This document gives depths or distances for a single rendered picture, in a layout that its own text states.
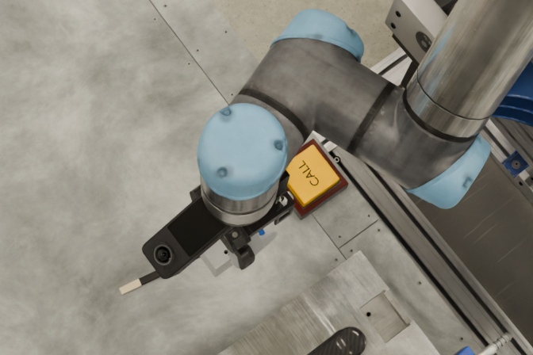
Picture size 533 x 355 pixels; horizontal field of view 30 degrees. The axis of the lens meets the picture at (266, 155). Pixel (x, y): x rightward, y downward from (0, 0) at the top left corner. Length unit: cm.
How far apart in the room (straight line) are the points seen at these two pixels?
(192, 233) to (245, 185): 20
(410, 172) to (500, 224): 115
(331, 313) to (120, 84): 44
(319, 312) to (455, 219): 81
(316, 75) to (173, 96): 53
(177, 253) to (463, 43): 39
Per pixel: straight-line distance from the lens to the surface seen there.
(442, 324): 134
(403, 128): 87
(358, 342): 123
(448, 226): 199
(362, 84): 88
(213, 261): 116
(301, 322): 123
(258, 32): 230
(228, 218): 95
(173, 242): 103
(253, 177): 83
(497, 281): 200
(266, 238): 113
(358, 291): 124
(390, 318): 127
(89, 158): 137
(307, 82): 88
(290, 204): 105
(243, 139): 84
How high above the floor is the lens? 210
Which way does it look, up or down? 73 degrees down
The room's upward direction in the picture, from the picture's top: 10 degrees clockwise
